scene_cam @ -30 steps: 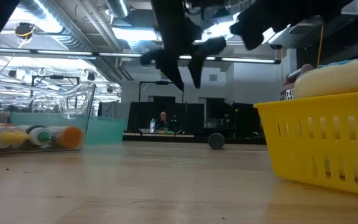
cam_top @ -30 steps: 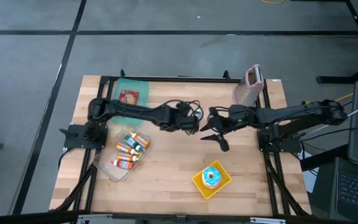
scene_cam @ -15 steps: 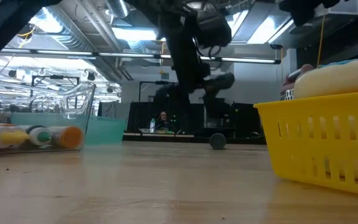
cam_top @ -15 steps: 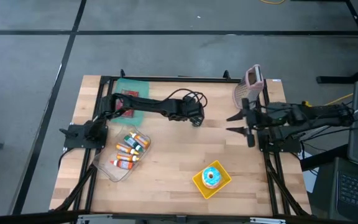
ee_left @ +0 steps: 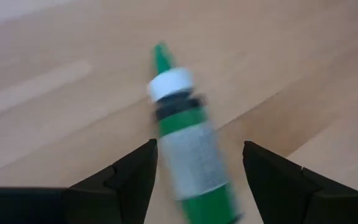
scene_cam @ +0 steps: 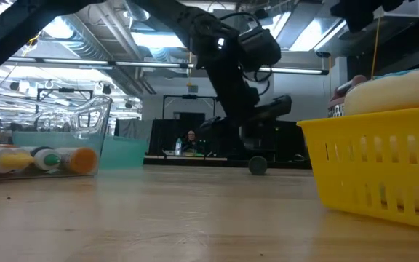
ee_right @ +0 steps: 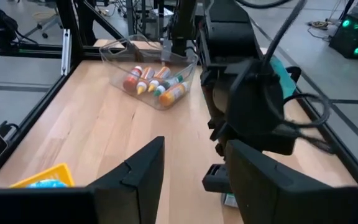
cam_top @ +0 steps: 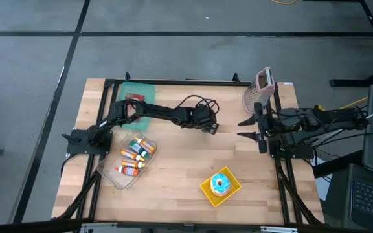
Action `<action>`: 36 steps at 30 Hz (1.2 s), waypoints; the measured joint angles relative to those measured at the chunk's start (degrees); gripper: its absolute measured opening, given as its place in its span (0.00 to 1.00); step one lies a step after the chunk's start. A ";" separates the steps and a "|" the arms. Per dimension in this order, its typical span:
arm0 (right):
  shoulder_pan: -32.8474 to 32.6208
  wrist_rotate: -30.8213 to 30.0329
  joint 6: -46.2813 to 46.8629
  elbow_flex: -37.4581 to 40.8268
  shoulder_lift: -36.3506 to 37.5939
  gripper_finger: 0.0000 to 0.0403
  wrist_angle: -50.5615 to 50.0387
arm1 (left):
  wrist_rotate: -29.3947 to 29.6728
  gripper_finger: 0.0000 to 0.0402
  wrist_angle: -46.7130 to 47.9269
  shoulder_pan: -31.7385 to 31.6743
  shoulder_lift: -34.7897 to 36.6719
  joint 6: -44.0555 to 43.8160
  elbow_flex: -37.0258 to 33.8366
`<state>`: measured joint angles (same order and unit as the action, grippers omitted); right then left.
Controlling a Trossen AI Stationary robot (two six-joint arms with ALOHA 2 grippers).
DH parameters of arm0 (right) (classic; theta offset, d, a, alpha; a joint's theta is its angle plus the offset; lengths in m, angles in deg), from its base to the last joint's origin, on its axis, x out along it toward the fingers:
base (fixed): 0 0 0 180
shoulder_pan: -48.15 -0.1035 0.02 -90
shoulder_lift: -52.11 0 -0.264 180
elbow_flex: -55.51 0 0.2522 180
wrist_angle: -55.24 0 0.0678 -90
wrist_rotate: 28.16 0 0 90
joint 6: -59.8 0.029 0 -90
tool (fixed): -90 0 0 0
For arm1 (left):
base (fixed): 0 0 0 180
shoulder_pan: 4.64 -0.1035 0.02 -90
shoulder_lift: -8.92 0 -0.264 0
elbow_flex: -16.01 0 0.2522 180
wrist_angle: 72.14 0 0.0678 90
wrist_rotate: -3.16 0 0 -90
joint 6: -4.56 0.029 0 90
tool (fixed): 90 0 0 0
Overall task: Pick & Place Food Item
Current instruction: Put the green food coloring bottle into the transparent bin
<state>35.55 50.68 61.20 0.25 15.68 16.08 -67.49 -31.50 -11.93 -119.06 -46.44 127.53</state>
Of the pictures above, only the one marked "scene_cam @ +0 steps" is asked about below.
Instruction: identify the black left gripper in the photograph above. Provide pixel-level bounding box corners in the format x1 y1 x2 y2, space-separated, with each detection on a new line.
200 67 292 130

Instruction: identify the black cylinder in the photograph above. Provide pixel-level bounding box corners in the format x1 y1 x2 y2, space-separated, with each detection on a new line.
248 156 268 176

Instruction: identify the clear plastic container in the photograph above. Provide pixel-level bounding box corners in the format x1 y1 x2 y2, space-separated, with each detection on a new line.
0 90 113 181

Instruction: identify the toy donut blue frosting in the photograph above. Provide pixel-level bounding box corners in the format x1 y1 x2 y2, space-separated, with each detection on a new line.
343 65 419 117

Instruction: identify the yellow paint bottle white cap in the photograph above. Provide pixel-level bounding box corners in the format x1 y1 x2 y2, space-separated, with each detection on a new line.
0 146 36 175
60 147 98 175

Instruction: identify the green paint bottle white cap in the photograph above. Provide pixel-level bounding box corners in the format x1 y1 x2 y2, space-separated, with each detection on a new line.
20 146 62 172

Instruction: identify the person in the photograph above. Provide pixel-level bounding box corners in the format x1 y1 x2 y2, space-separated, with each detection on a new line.
182 130 204 154

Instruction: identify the long ceiling light bar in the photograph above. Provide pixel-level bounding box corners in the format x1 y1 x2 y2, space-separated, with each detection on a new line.
258 66 329 76
7 56 196 70

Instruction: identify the teal plastic tray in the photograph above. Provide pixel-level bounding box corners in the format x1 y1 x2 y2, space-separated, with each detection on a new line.
12 130 149 170

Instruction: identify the yellow plastic slotted basket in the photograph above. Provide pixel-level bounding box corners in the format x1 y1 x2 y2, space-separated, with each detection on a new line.
296 104 419 232

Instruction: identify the black aluminium table frame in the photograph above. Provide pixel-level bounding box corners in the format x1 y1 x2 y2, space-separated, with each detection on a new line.
143 155 312 169

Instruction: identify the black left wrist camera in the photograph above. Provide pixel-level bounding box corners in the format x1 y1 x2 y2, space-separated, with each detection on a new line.
237 28 282 72

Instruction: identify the metal box grater pink handle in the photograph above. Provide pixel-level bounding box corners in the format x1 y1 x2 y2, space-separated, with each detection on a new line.
327 74 369 118

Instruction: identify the yellow hanging cable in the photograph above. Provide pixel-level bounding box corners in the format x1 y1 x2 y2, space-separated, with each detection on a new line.
370 16 382 79

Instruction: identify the silver ventilation duct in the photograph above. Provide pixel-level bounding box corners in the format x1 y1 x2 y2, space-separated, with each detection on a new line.
121 0 151 22

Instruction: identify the yellow black cable reel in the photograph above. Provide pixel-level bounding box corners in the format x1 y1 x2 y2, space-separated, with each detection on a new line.
23 34 40 47

